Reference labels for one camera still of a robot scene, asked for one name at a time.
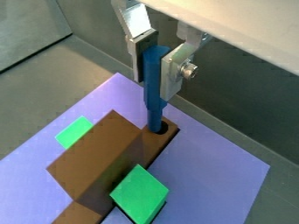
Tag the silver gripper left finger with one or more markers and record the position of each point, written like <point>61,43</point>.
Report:
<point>141,35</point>

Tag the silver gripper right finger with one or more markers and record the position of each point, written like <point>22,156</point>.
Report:
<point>177,62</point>

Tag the blue cylindrical peg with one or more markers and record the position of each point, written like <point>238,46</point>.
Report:
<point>154,102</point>

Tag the purple board base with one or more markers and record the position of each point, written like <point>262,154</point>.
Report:
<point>213,177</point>

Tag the green block left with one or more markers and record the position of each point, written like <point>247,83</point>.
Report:
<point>74,132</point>

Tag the green block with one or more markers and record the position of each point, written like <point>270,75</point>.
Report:
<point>74,132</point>
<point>141,195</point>

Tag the green block right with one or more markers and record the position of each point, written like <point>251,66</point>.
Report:
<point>141,195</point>

